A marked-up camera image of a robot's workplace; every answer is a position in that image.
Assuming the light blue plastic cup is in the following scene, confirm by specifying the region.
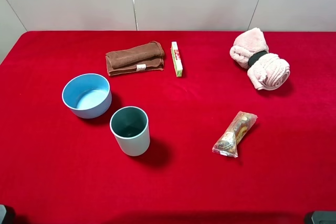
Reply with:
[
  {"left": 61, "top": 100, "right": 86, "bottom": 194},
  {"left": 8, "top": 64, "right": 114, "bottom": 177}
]
[{"left": 110, "top": 106, "right": 150, "bottom": 156}]

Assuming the red velvet tablecloth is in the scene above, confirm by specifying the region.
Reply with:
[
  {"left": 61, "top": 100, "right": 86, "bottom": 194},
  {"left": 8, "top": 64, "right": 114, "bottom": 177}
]
[{"left": 1, "top": 31, "right": 335, "bottom": 223}]

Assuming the white green toothpaste box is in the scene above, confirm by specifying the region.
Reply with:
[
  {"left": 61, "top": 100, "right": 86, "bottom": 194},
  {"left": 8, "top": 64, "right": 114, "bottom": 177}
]
[{"left": 171, "top": 41, "right": 183, "bottom": 78}]

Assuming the folded brown towel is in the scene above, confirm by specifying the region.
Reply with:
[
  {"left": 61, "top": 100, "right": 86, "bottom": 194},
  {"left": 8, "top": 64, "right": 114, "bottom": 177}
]
[{"left": 106, "top": 41, "right": 165, "bottom": 76}]

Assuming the packaged pastry snack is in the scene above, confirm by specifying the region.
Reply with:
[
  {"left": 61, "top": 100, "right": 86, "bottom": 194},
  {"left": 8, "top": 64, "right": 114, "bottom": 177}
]
[{"left": 212, "top": 111, "right": 258, "bottom": 158}]

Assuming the blue plastic bowl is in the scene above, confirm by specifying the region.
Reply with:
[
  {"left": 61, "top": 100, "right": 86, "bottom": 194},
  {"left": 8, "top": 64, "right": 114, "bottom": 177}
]
[{"left": 61, "top": 73, "right": 112, "bottom": 119}]

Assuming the rolled pink towel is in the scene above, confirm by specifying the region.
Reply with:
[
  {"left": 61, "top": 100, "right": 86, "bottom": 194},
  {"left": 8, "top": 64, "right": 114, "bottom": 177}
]
[{"left": 229, "top": 28, "right": 290, "bottom": 91}]

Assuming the black base block right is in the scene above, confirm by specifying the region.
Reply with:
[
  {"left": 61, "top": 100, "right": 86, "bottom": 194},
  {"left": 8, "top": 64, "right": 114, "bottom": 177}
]
[{"left": 304, "top": 211, "right": 336, "bottom": 224}]

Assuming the black base block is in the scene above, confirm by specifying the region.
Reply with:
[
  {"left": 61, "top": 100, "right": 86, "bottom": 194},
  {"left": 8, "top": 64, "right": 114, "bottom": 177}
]
[
  {"left": 304, "top": 211, "right": 336, "bottom": 224},
  {"left": 0, "top": 205, "right": 15, "bottom": 224}
]

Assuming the black base block left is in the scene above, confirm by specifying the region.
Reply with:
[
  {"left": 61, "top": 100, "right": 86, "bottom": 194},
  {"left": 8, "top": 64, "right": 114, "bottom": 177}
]
[{"left": 0, "top": 205, "right": 15, "bottom": 224}]

